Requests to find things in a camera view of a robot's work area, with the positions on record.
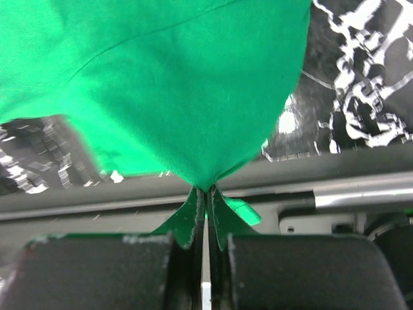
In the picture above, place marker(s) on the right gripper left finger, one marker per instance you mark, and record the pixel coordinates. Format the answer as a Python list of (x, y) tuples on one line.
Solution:
[(157, 270)]

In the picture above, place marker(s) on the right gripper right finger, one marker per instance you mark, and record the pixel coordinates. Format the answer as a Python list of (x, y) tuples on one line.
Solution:
[(250, 270)]

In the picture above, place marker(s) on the green t shirt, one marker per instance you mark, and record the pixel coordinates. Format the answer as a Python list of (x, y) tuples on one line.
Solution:
[(190, 87)]

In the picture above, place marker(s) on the black marble pattern mat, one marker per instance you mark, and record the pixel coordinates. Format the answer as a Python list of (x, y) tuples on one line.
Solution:
[(358, 54)]

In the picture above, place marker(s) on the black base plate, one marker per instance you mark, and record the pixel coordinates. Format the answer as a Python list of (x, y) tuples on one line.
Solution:
[(297, 195)]

